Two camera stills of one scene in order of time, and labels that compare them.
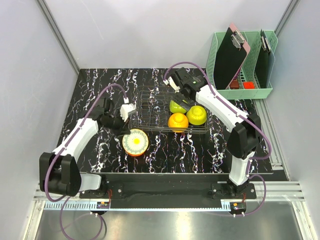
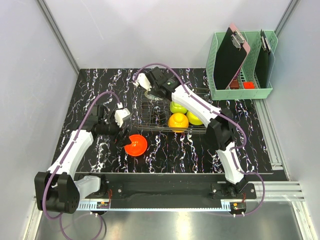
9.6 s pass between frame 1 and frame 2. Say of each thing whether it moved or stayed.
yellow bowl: stayed
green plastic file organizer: stayed
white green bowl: stayed
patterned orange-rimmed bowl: moved
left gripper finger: moved
